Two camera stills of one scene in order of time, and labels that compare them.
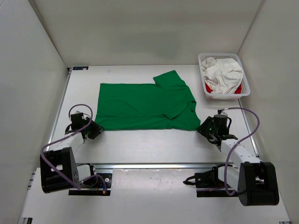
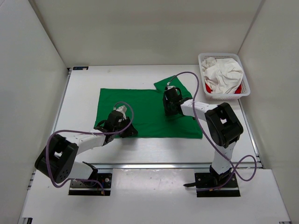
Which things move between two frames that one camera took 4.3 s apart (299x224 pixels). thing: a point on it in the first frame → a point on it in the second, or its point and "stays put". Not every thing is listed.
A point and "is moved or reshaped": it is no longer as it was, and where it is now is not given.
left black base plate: [103, 187] stays put
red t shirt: [209, 90] stays put
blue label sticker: [80, 67] stays put
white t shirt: [223, 76] stays put
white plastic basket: [223, 76] stays put
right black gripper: [202, 129] → [169, 113]
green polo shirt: [167, 104] is moved or reshaped
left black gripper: [96, 129] → [131, 130]
